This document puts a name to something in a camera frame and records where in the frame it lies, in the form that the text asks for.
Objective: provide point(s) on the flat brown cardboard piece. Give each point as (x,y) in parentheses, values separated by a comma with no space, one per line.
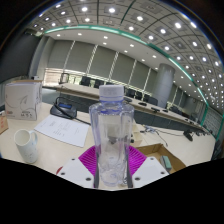
(3,125)

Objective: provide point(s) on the black conference microphone unit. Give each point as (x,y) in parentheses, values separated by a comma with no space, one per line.
(63,109)

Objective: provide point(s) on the white ceramic mug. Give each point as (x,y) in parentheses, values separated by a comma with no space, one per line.
(26,146)

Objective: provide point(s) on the white copy paper box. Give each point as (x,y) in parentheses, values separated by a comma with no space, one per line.
(23,101)

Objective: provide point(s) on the brown box with red label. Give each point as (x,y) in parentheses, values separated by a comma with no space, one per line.
(155,151)

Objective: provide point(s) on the printed white paper sheet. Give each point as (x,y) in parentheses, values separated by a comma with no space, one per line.
(63,130)

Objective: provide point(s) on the clear plastic water bottle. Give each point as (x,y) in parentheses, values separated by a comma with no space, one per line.
(111,133)

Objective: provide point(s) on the grey whiteboard eraser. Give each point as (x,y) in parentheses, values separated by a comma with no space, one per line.
(166,162)

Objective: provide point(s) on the row of black office chairs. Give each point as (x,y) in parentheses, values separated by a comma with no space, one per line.
(86,81)

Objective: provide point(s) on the small dark monitor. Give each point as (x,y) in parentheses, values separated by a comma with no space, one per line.
(64,78)

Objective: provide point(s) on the small black desk device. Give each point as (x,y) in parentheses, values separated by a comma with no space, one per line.
(188,135)

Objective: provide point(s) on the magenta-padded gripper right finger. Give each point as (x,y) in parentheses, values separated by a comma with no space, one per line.
(150,170)

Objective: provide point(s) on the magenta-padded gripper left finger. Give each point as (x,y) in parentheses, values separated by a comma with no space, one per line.
(75,171)

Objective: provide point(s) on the group of ceiling lights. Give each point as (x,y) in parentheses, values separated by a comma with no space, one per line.
(111,10)

